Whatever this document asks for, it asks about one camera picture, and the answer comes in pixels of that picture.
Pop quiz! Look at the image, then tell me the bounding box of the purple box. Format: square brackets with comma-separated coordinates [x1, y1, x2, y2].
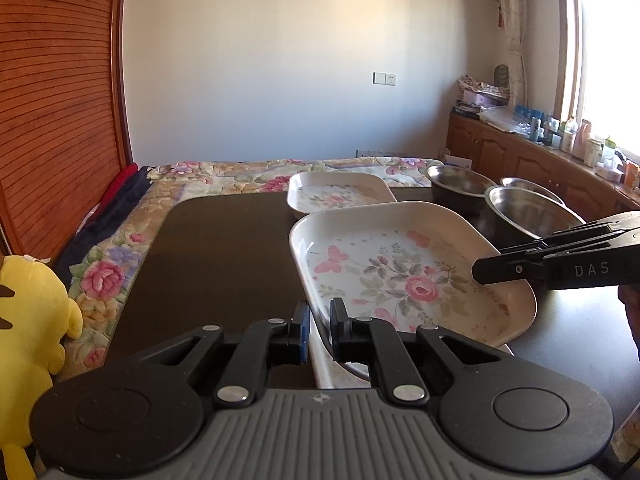
[462, 91, 507, 109]

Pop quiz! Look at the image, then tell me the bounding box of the steel bowl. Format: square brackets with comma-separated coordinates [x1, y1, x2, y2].
[484, 186, 587, 251]
[500, 176, 567, 207]
[426, 164, 497, 213]

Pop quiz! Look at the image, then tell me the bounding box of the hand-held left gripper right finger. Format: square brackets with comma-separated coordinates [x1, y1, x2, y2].
[330, 297, 516, 408]

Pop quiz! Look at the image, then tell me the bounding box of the window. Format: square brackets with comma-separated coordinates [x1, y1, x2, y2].
[570, 0, 640, 161]

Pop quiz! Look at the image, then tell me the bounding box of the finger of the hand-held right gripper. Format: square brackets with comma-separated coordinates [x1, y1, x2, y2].
[500, 224, 632, 256]
[471, 246, 551, 287]

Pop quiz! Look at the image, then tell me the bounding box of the red cloth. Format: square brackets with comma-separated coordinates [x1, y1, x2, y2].
[94, 163, 139, 217]

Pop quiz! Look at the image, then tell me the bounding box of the person's right hand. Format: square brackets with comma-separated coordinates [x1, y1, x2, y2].
[618, 284, 640, 362]

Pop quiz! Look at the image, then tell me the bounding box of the patterned curtain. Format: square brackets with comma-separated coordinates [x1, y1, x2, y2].
[494, 0, 532, 107]

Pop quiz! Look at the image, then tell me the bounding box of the slatted wooden wardrobe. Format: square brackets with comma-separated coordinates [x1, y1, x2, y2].
[0, 0, 135, 261]

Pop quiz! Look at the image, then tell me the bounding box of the clear plastic bag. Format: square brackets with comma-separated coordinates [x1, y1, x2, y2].
[479, 106, 535, 137]

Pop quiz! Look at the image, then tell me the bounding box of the white floral plate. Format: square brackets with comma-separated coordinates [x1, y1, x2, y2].
[289, 201, 538, 348]
[286, 171, 398, 221]

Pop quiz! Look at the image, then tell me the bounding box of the wooden cabinet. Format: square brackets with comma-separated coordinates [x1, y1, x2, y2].
[446, 111, 640, 223]

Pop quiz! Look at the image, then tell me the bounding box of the yellow plush toy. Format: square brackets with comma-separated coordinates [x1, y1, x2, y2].
[0, 254, 84, 480]

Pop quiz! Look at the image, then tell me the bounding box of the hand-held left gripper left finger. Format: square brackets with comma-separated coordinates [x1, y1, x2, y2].
[122, 300, 313, 408]

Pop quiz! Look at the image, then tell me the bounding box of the stack of newspapers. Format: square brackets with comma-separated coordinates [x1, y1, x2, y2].
[458, 75, 511, 99]

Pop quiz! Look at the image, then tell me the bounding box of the floral bedspread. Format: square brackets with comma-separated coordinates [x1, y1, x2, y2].
[65, 157, 446, 376]

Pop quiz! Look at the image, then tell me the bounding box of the dark blue cloth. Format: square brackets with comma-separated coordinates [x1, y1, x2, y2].
[52, 166, 152, 275]

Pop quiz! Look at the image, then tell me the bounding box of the tissue box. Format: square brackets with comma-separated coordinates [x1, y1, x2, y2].
[594, 161, 624, 184]

